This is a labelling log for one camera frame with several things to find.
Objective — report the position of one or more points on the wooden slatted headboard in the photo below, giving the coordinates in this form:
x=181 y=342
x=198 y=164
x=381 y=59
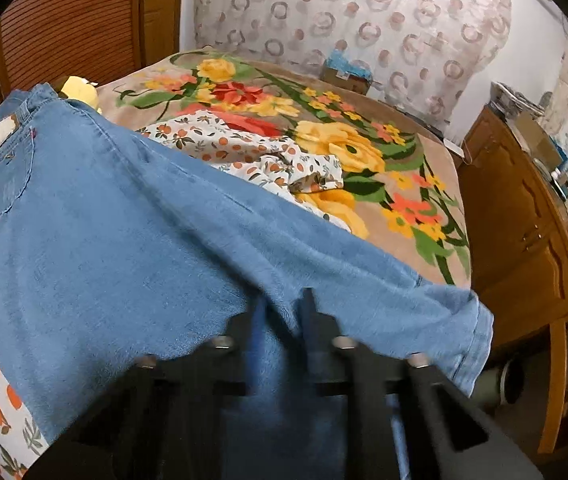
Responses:
x=64 y=20

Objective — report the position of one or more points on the blue denim pants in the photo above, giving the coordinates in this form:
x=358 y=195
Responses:
x=139 y=235

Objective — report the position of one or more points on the grey round container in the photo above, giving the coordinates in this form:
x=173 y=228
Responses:
x=506 y=380

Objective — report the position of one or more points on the stack of papers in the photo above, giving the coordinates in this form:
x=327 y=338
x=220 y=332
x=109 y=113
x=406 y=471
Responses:
x=518 y=97

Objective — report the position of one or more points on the brown wooden cabinet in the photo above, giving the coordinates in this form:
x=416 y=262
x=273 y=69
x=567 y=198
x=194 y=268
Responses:
x=513 y=220

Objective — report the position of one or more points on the cardboard box with blue contents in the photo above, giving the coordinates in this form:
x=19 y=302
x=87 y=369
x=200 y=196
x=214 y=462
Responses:
x=346 y=72

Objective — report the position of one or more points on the circle-patterned curtain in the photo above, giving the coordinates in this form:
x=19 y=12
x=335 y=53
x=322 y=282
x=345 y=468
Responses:
x=363 y=10

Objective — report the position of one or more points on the yellow plush toy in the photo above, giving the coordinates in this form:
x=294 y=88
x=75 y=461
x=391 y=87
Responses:
x=79 y=91

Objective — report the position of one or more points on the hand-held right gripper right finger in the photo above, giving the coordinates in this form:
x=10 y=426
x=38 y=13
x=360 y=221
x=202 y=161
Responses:
x=315 y=321

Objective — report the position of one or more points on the plain cardboard box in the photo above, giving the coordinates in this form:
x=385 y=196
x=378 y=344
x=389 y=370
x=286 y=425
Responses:
x=538 y=140

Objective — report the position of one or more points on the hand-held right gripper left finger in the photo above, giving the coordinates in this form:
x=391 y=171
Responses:
x=238 y=331

